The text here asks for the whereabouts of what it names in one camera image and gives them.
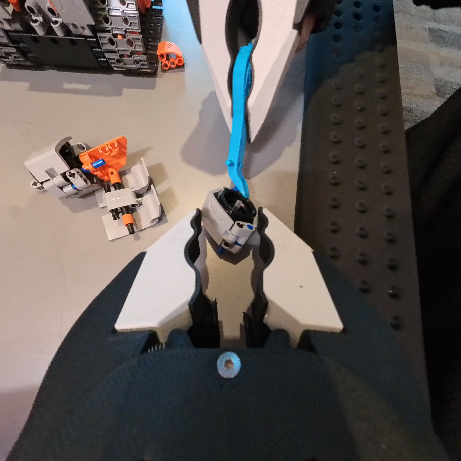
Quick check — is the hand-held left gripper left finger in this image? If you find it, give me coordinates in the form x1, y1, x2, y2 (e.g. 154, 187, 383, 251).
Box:
115, 208, 221, 348

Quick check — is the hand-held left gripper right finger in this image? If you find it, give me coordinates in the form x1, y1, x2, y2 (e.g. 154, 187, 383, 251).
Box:
243, 207, 344, 348

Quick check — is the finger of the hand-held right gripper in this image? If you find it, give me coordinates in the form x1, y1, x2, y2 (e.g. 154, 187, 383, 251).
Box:
248, 0, 302, 143
194, 0, 239, 123

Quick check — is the light blue plastic tool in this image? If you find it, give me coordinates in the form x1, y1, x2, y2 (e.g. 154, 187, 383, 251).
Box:
225, 42, 259, 198

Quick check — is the grey black wheel Lego assembly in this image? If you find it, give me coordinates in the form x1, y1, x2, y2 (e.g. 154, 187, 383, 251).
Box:
200, 189, 258, 257

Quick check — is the grey orange axle assembly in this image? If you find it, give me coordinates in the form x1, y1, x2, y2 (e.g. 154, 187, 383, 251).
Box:
78, 136, 163, 241

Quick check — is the black wheel hub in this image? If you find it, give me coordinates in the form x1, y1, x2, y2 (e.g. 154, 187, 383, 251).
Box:
218, 187, 256, 223

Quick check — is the orange two-hole connector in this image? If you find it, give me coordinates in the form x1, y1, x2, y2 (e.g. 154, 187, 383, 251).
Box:
157, 40, 186, 71

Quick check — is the grey orange toy robot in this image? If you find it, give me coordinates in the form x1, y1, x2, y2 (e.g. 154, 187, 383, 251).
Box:
0, 0, 163, 75

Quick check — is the black dimpled panel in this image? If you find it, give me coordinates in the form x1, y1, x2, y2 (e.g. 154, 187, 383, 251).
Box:
294, 0, 433, 397

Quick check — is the grey shell block assembly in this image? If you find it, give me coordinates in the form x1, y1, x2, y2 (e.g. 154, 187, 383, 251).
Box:
24, 136, 93, 200

